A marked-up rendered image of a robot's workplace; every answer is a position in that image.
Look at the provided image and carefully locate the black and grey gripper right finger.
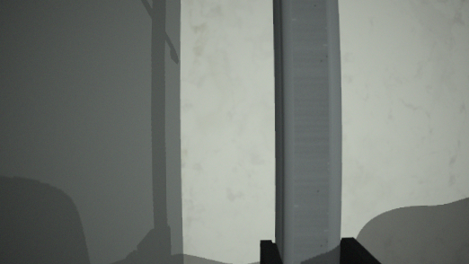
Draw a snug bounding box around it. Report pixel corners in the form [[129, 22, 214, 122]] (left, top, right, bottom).
[[340, 237, 381, 264]]

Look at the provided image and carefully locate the grey wall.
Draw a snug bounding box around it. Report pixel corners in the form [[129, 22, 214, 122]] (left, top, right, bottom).
[[0, 0, 184, 264]]

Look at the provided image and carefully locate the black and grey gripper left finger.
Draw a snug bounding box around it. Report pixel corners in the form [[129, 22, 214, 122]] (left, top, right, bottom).
[[260, 240, 283, 264]]

